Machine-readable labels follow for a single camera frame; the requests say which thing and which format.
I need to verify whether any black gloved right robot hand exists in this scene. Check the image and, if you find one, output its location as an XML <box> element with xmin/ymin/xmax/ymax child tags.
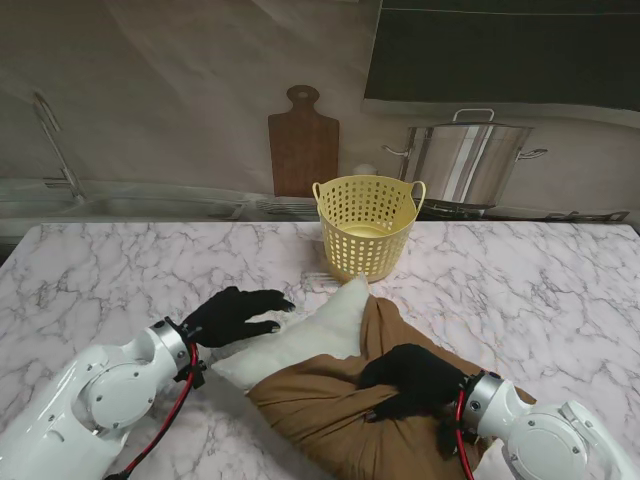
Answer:
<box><xmin>358</xmin><ymin>343</ymin><xmax>467</xmax><ymax>425</ymax></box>

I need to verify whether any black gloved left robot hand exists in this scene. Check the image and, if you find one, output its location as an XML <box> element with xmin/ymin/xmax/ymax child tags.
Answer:
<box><xmin>180</xmin><ymin>286</ymin><xmax>297</xmax><ymax>349</ymax></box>

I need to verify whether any brown pillowcase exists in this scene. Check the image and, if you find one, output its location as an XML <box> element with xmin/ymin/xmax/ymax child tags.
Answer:
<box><xmin>245</xmin><ymin>297</ymin><xmax>537</xmax><ymax>480</ymax></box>

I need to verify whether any white pillow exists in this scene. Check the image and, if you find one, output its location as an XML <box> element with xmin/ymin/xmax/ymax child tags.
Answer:
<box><xmin>210</xmin><ymin>273</ymin><xmax>370</xmax><ymax>392</ymax></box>

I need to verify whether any yellow perforated laundry basket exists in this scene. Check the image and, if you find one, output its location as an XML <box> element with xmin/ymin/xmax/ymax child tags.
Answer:
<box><xmin>312</xmin><ymin>175</ymin><xmax>427</xmax><ymax>287</ymax></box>

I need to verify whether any black stove grate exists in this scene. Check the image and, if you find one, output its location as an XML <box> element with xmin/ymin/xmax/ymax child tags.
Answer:
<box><xmin>417</xmin><ymin>198</ymin><xmax>631</xmax><ymax>223</ymax></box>

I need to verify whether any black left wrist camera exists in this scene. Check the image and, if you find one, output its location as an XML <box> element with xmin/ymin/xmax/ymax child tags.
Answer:
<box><xmin>174</xmin><ymin>360</ymin><xmax>209</xmax><ymax>390</ymax></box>

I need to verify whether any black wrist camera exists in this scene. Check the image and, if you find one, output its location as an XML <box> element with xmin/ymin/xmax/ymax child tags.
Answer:
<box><xmin>174</xmin><ymin>360</ymin><xmax>209</xmax><ymax>390</ymax></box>
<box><xmin>435</xmin><ymin>409</ymin><xmax>476</xmax><ymax>459</ymax></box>

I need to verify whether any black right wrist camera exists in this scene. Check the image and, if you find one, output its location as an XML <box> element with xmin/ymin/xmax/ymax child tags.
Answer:
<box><xmin>435</xmin><ymin>409</ymin><xmax>476</xmax><ymax>459</ymax></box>

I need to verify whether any red black right arm cable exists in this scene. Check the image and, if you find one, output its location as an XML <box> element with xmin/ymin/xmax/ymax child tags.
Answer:
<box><xmin>453</xmin><ymin>392</ymin><xmax>477</xmax><ymax>480</ymax></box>

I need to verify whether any red black arm cable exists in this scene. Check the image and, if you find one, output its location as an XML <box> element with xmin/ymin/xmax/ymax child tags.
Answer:
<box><xmin>453</xmin><ymin>392</ymin><xmax>477</xmax><ymax>480</ymax></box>
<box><xmin>107</xmin><ymin>342</ymin><xmax>200</xmax><ymax>480</ymax></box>

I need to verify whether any red black left arm cable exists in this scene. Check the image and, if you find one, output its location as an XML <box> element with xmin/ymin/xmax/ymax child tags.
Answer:
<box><xmin>107</xmin><ymin>342</ymin><xmax>200</xmax><ymax>480</ymax></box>

